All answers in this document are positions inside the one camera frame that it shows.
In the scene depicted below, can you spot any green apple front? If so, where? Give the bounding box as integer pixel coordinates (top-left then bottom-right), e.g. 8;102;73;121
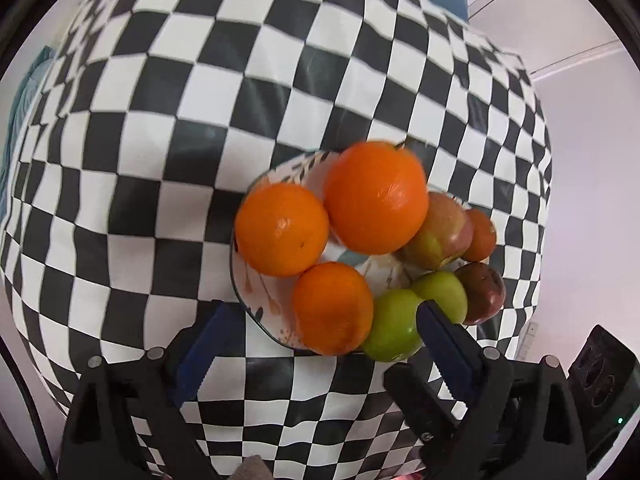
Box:
361;289;422;362

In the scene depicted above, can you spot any dark red apple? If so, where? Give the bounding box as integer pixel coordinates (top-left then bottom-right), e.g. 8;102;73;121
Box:
454;262;506;325

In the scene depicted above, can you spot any red green apple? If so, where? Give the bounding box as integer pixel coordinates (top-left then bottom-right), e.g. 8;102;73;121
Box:
399;192;473;271

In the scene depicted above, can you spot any small dark orange tangerine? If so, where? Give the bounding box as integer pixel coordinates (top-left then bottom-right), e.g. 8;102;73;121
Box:
462;208;497;262

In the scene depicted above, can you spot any large orange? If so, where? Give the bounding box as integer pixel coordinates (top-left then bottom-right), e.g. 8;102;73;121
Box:
322;141;430;255

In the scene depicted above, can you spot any floral oval plate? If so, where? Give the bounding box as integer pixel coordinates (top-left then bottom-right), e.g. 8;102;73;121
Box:
229;148;497;354

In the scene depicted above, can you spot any checkered black white blanket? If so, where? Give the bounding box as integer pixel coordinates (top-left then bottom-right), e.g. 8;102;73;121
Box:
0;0;554;478

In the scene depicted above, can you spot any white door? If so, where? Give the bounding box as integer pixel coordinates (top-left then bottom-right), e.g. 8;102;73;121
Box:
468;0;623;79

